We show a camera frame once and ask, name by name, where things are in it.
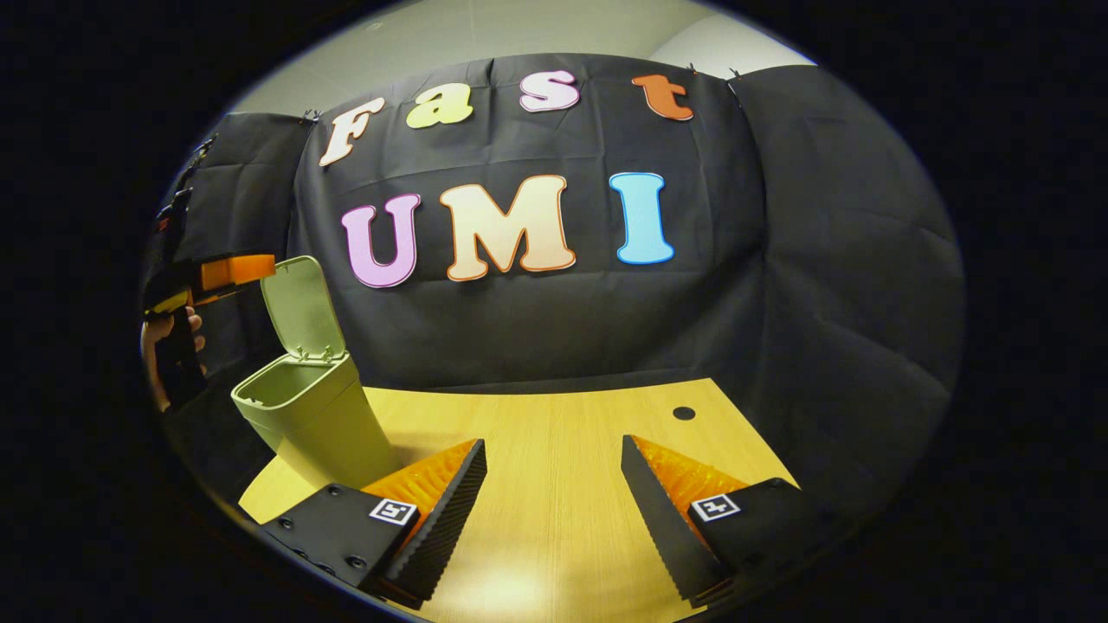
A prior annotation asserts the black backdrop cloth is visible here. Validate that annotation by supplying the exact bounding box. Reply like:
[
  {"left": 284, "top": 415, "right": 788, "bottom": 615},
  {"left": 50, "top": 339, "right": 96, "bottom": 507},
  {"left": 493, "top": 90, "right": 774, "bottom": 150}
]
[{"left": 143, "top": 54, "right": 966, "bottom": 520}]

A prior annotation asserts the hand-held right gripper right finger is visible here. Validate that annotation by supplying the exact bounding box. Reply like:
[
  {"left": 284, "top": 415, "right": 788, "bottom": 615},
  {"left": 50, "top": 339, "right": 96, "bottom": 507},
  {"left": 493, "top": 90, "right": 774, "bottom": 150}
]
[{"left": 621, "top": 434, "right": 854, "bottom": 608}]

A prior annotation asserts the green desktop garbage bin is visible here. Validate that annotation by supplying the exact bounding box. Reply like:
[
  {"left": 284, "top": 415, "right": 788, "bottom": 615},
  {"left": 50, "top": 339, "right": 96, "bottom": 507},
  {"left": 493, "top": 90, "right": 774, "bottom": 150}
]
[{"left": 230, "top": 255, "right": 403, "bottom": 492}]

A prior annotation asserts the wooden desktop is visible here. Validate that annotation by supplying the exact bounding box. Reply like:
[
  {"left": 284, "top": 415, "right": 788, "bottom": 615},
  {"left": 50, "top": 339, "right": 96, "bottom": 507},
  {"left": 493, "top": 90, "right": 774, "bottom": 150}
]
[{"left": 238, "top": 377, "right": 799, "bottom": 623}]

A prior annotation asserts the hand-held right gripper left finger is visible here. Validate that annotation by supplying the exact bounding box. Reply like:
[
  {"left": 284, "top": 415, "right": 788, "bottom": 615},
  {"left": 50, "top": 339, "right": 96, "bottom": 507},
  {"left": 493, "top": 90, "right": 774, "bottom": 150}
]
[{"left": 260, "top": 438, "right": 488, "bottom": 611}]

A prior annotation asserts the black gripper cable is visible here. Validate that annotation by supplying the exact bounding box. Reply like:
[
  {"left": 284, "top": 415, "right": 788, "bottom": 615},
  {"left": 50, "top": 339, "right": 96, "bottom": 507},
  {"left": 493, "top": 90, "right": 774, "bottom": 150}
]
[{"left": 154, "top": 132, "right": 217, "bottom": 260}]

